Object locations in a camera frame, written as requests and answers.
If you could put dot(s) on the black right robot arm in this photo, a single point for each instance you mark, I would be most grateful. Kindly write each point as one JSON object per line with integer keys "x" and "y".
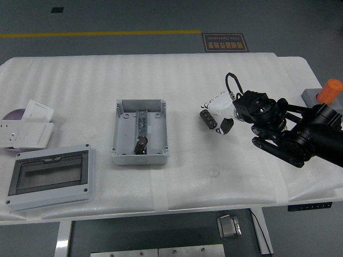
{"x": 308, "y": 134}

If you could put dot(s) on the grey metal plate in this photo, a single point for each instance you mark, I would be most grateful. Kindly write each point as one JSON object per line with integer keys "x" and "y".
{"x": 191, "y": 251}
{"x": 123, "y": 253}

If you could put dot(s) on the metal rail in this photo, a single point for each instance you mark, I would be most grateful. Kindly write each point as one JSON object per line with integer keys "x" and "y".
{"x": 141, "y": 123}

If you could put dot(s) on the grey block base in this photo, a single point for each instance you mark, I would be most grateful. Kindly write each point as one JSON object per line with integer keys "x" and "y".
{"x": 309, "y": 94}

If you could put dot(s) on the purple disc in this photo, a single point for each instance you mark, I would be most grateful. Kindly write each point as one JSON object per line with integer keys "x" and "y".
{"x": 16, "y": 114}

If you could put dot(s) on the black table control panel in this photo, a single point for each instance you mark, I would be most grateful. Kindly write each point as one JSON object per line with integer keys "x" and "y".
{"x": 308, "y": 207}

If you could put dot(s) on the black floor sign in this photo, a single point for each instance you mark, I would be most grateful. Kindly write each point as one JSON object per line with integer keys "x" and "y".
{"x": 225, "y": 42}

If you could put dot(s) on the white switch panel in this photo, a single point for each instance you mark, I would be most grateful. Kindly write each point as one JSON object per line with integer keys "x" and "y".
{"x": 34, "y": 135}

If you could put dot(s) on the grey open plastic box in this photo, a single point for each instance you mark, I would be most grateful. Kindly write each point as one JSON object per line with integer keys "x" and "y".
{"x": 126, "y": 134}

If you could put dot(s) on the white foam mat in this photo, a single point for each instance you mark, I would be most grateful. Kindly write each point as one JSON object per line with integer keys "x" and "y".
{"x": 187, "y": 80}

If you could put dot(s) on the black floor hatch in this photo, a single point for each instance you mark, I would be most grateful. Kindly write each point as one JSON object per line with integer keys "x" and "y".
{"x": 56, "y": 10}

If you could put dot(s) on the white wall socket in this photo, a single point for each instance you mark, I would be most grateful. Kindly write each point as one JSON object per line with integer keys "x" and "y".
{"x": 10, "y": 131}

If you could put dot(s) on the silver metal block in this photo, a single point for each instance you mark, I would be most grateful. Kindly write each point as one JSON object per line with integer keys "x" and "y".
{"x": 229, "y": 226}

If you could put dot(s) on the grey lid with window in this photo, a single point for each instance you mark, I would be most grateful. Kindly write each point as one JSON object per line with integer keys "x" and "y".
{"x": 53, "y": 199}

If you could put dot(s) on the white table leg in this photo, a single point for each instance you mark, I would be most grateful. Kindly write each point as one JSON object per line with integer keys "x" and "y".
{"x": 63, "y": 241}
{"x": 265, "y": 230}

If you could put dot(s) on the black cylindrical battery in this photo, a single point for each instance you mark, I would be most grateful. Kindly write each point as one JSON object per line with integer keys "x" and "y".
{"x": 207, "y": 120}
{"x": 140, "y": 146}

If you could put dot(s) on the white tape strip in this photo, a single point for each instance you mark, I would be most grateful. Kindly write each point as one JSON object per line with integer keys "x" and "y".
{"x": 159, "y": 190}

